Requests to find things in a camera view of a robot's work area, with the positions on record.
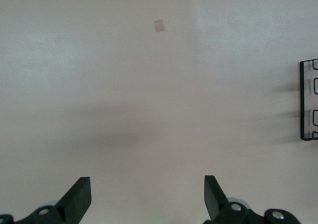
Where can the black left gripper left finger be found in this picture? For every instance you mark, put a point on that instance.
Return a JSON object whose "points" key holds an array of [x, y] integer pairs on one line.
{"points": [[74, 201]]}

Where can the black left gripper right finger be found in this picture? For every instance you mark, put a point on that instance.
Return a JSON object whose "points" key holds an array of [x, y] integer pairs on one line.
{"points": [[213, 201]]}

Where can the small brown tape patch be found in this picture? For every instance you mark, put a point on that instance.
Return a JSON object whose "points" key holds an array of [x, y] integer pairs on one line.
{"points": [[159, 26]]}

